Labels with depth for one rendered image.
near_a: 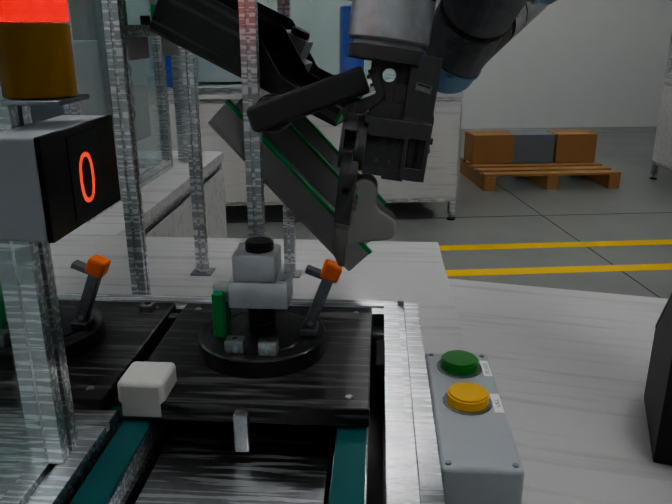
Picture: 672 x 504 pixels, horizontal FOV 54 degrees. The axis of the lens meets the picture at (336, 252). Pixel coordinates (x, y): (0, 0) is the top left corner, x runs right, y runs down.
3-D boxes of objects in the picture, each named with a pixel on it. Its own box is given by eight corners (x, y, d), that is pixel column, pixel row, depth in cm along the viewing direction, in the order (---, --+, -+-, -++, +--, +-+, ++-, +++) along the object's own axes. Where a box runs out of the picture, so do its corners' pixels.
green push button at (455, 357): (474, 365, 73) (476, 349, 73) (480, 384, 70) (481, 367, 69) (438, 364, 74) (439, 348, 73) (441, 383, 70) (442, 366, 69)
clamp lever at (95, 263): (94, 317, 75) (112, 259, 73) (87, 324, 73) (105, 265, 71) (64, 305, 75) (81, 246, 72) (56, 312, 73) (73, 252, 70)
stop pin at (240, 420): (251, 445, 64) (249, 409, 62) (249, 452, 63) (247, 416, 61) (237, 444, 64) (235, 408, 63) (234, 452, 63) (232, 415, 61)
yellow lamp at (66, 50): (89, 93, 49) (81, 23, 48) (58, 99, 45) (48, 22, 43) (24, 92, 50) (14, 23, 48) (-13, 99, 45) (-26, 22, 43)
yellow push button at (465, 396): (484, 399, 67) (485, 381, 66) (490, 421, 63) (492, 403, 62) (444, 398, 67) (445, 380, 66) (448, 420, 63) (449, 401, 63)
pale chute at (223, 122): (367, 244, 104) (387, 225, 102) (348, 272, 92) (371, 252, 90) (242, 111, 102) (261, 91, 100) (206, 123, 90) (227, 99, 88)
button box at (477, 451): (483, 400, 76) (487, 352, 74) (519, 530, 56) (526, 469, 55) (422, 398, 77) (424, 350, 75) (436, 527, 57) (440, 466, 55)
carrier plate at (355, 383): (372, 321, 85) (372, 306, 84) (369, 428, 62) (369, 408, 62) (188, 316, 86) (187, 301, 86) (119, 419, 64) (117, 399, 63)
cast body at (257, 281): (293, 294, 74) (292, 234, 72) (288, 310, 70) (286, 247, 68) (219, 292, 74) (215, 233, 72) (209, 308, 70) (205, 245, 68)
